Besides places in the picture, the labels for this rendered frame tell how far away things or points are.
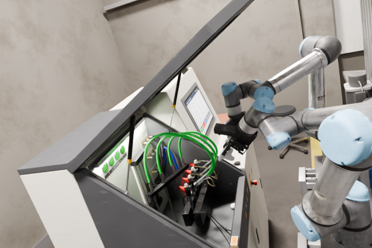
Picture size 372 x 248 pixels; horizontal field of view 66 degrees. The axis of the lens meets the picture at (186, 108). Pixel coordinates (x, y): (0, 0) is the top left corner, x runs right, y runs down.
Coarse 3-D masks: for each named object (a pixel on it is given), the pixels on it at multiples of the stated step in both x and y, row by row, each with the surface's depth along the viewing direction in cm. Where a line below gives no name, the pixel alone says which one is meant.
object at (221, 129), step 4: (216, 124) 121; (220, 124) 120; (224, 124) 120; (216, 128) 119; (220, 128) 118; (224, 128) 118; (228, 128) 118; (232, 128) 118; (236, 128) 117; (216, 132) 119; (220, 132) 118; (224, 132) 117; (228, 132) 117; (232, 132) 116; (236, 132) 115; (232, 136) 117; (236, 136) 116
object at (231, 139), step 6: (240, 132) 114; (234, 138) 118; (240, 138) 118; (246, 138) 116; (252, 138) 115; (234, 144) 120; (240, 144) 117; (246, 144) 118; (240, 150) 119; (246, 150) 118
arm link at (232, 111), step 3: (240, 105) 139; (228, 108) 138; (231, 108) 137; (234, 108) 137; (237, 108) 137; (240, 108) 139; (228, 111) 139; (231, 111) 138; (234, 111) 138; (237, 111) 138; (240, 111) 139; (228, 114) 140; (231, 114) 138; (234, 114) 138; (237, 114) 139
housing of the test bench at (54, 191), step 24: (96, 120) 171; (72, 144) 138; (24, 168) 124; (48, 168) 120; (48, 192) 125; (72, 192) 122; (48, 216) 131; (72, 216) 127; (72, 240) 132; (96, 240) 128
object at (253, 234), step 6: (252, 210) 179; (252, 216) 174; (252, 222) 171; (252, 228) 167; (252, 234) 163; (258, 234) 184; (252, 240) 160; (258, 240) 179; (252, 246) 157; (258, 246) 175
